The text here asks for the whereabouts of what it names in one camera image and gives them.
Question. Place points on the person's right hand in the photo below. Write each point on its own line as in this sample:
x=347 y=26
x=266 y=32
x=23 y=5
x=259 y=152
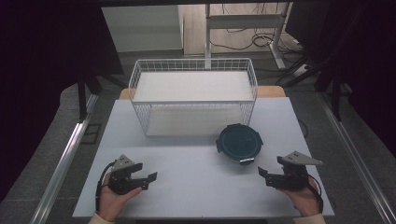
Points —
x=303 y=200

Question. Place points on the white metal table frame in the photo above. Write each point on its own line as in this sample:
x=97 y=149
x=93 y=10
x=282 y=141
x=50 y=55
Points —
x=246 y=21

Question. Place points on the aluminium rail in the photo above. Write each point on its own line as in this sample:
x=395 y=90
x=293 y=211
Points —
x=355 y=149
x=67 y=161

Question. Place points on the wooden board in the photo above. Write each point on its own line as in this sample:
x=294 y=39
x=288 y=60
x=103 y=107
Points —
x=271 y=91

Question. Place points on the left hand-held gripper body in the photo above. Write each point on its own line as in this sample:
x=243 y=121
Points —
x=122 y=182

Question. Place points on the person's left hand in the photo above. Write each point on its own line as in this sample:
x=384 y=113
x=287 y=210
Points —
x=112 y=203

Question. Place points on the dark round lidded container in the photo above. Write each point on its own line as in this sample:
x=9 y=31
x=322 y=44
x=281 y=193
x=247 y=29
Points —
x=239 y=143

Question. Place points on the black floor grate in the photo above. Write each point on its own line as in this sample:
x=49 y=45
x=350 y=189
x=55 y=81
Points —
x=91 y=133

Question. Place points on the black curtain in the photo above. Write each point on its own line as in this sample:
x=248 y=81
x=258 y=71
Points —
x=40 y=62
x=361 y=56

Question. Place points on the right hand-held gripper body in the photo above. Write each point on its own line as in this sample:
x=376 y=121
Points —
x=294 y=175

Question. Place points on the black metal stand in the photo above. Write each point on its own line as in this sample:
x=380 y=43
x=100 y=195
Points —
x=335 y=93
x=82 y=99

